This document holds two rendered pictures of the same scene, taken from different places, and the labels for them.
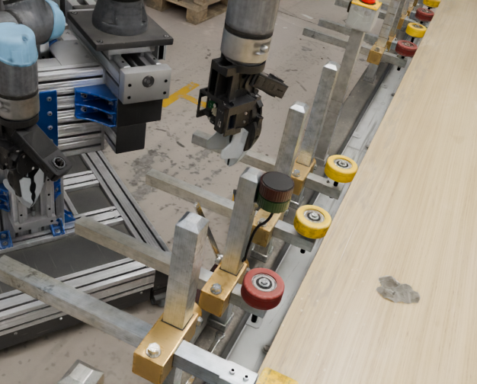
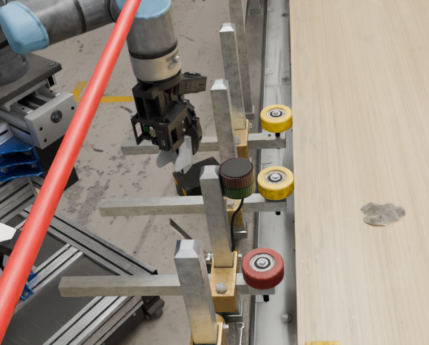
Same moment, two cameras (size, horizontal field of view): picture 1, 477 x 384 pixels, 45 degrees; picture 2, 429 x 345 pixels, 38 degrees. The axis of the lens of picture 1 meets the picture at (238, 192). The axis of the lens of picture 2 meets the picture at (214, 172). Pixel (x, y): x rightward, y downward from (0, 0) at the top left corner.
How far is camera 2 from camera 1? 0.13 m
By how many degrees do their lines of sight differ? 5
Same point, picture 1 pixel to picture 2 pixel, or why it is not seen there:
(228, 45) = (141, 70)
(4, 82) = not seen: outside the picture
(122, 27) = (6, 74)
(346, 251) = (319, 196)
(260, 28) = (166, 43)
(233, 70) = (156, 90)
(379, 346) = (390, 272)
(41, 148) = (1, 237)
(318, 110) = (232, 74)
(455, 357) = not seen: outside the picture
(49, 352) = not seen: outside the picture
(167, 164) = (94, 176)
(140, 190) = (82, 214)
